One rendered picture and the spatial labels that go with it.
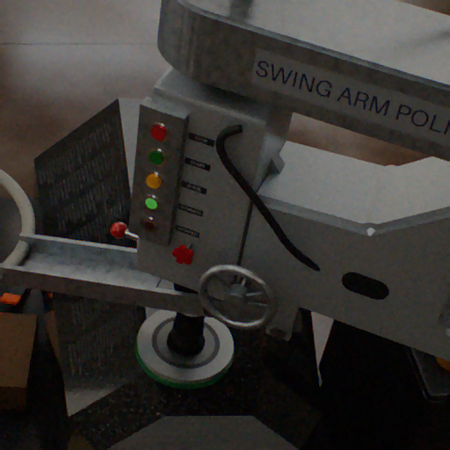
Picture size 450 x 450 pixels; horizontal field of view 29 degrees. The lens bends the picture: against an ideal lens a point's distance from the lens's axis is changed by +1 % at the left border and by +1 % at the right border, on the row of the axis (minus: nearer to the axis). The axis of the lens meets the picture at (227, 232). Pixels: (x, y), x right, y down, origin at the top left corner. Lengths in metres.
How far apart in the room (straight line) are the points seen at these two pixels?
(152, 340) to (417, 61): 0.91
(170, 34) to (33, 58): 3.12
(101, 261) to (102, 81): 2.47
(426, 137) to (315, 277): 0.36
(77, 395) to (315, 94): 1.01
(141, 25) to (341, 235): 3.49
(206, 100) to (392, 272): 0.42
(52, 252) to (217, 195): 0.62
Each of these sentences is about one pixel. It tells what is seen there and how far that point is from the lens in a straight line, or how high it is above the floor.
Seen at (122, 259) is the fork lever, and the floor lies 1.02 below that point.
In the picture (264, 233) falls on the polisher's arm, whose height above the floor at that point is 1.36.
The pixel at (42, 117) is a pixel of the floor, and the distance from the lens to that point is 4.07.
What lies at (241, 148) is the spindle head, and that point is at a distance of 1.40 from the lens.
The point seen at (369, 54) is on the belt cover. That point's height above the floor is 1.74.
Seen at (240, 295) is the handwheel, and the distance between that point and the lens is 1.53.
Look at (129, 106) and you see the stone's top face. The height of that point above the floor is 0.87.
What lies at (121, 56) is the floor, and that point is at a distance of 4.55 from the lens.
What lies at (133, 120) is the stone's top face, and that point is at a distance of 2.58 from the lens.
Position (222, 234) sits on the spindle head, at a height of 1.34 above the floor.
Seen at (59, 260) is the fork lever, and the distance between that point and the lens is 1.98.
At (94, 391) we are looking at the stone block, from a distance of 2.01.
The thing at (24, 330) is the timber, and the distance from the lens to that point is 2.94.
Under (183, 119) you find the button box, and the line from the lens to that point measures 1.40.
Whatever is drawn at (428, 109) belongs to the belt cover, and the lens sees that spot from 1.29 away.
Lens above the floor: 2.35
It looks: 41 degrees down
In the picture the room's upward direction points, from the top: 11 degrees clockwise
